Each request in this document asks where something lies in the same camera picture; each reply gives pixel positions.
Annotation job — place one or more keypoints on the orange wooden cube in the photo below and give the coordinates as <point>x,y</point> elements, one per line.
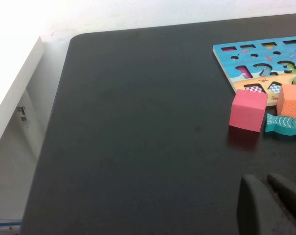
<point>292,102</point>

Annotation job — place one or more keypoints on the teal wooden fish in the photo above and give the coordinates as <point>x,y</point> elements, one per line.
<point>282,123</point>

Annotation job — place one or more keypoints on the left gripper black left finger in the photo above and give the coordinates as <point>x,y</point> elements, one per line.
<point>257,210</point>

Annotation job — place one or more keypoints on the white side cabinet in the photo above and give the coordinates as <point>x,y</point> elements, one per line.
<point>15,85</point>

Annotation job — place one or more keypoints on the wooden number shape puzzle board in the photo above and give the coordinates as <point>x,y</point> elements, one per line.
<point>226,61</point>

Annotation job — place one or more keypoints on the magenta wooden cube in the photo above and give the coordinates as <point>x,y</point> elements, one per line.
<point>248,110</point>

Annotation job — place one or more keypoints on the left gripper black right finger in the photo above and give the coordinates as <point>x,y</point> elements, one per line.
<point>292,198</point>

